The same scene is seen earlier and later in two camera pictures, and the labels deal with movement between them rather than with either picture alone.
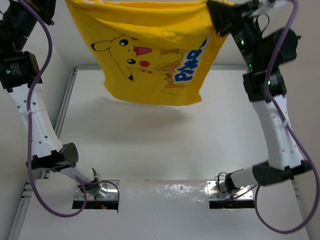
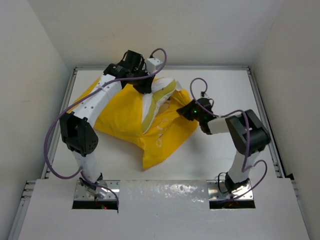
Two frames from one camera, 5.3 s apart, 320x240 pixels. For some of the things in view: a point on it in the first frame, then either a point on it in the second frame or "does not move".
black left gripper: (45, 9) -> (145, 88)
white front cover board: (160, 210) does not move
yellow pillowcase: (163, 51) -> (121, 121)
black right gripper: (223, 14) -> (185, 110)
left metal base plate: (107, 191) does not move
